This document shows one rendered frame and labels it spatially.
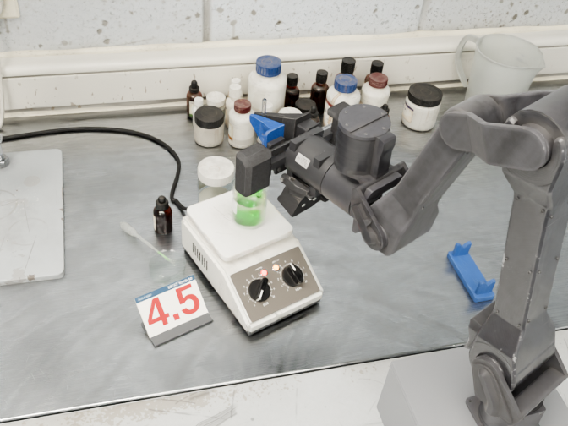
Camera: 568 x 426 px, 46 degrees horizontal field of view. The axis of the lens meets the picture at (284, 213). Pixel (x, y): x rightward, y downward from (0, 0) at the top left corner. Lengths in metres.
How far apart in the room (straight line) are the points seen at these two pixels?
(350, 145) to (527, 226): 0.21
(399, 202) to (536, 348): 0.20
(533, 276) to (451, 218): 0.56
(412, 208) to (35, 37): 0.83
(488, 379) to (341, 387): 0.27
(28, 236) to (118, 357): 0.27
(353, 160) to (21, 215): 0.60
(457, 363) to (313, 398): 0.19
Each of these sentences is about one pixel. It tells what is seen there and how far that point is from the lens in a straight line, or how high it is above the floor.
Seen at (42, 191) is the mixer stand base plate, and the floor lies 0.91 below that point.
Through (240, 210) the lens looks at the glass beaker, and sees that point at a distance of 0.95.
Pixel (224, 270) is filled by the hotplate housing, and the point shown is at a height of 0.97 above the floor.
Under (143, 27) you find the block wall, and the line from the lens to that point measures 1.32.
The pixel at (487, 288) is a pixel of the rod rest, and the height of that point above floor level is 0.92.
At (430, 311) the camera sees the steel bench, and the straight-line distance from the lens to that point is 1.04.
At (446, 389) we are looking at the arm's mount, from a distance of 0.83.
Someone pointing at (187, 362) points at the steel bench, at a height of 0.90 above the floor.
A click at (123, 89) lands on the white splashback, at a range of 1.33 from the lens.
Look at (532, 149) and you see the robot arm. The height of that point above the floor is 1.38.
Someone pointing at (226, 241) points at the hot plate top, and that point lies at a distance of 0.96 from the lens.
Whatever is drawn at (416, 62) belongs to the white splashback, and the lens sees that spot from 1.46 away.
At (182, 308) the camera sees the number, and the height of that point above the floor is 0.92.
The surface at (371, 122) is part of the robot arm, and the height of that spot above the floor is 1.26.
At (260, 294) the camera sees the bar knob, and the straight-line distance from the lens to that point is 0.93.
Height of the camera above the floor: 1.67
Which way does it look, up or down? 43 degrees down
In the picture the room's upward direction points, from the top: 6 degrees clockwise
